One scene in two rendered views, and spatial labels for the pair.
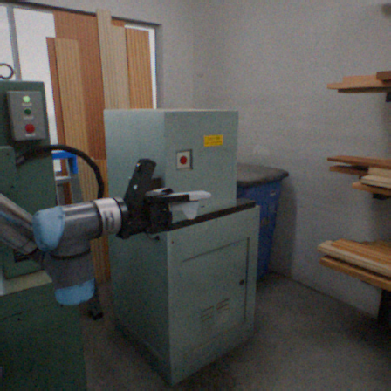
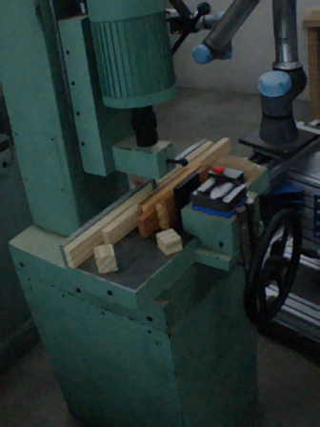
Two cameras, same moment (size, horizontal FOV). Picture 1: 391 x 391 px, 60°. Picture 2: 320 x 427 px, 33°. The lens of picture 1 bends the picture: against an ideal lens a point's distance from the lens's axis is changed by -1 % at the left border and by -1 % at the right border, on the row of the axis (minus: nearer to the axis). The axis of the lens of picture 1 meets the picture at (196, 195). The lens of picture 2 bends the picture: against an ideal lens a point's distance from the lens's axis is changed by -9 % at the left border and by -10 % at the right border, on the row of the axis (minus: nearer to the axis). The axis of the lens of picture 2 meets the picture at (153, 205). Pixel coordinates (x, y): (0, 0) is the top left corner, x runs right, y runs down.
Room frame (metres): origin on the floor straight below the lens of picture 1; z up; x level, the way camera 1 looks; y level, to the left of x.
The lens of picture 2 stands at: (1.41, 2.16, 1.61)
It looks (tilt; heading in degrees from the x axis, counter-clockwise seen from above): 29 degrees down; 257
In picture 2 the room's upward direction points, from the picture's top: 9 degrees counter-clockwise
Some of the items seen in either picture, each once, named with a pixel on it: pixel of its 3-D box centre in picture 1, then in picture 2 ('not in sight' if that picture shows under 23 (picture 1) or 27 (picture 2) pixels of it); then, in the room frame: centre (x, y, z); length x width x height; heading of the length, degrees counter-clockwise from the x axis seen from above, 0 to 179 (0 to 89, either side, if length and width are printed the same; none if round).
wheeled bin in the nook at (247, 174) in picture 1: (236, 225); not in sight; (2.60, -0.32, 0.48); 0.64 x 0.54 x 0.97; 42
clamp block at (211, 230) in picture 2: not in sight; (223, 217); (1.00, 1.08, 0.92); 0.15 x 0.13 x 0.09; 36
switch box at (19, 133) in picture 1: (26, 115); not in sight; (1.19, 0.58, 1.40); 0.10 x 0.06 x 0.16; 126
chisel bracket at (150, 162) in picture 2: not in sight; (144, 158); (1.13, 0.91, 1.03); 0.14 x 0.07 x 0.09; 126
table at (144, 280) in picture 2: not in sight; (194, 226); (1.05, 1.01, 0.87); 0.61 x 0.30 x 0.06; 36
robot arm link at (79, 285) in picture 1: (70, 270); (220, 46); (0.61, 0.25, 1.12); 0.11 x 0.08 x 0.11; 39
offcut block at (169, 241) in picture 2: not in sight; (169, 241); (1.15, 1.12, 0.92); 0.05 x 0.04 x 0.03; 97
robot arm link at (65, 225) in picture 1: (67, 227); (219, 21); (0.60, 0.24, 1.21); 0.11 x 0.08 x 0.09; 129
